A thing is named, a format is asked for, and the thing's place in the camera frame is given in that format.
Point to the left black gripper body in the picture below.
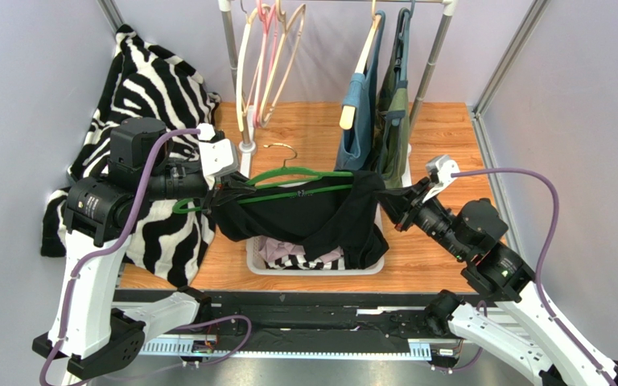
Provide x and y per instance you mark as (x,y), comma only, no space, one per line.
(215,199)

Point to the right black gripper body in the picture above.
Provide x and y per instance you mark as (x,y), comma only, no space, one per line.
(407,207)

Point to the blue tank top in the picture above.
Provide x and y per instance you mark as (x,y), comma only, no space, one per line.
(356,143)

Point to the mauve tank top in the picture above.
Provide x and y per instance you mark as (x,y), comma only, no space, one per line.
(271,250)

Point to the olive green tank top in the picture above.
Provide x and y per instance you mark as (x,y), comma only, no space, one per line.
(393,129)

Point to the wooden hanger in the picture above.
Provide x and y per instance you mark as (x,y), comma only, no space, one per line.
(348,113)
(282,59)

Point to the cream plastic hanger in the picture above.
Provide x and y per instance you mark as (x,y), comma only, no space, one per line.
(241,104)

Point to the pink plastic hanger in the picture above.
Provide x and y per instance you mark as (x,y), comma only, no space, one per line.
(268,19)

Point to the teal plastic hanger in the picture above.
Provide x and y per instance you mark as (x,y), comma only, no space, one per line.
(401,45)

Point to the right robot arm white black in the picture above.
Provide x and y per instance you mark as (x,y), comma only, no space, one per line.
(553,352)

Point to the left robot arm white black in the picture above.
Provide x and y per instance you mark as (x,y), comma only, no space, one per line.
(100,218)

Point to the white plastic laundry basket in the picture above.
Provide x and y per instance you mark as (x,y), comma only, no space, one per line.
(256,264)

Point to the zebra striped blanket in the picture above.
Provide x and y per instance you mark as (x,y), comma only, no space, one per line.
(147,80)

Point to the metal clothes rack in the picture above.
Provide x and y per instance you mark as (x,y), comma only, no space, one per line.
(254,63)

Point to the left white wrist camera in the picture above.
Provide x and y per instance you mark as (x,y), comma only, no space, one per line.
(218,154)

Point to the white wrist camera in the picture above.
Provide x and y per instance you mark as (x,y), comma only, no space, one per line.
(440,171)
(218,154)

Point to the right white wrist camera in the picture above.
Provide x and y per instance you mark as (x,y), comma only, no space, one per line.
(440,171)

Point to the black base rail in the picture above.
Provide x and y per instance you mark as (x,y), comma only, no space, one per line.
(314,325)

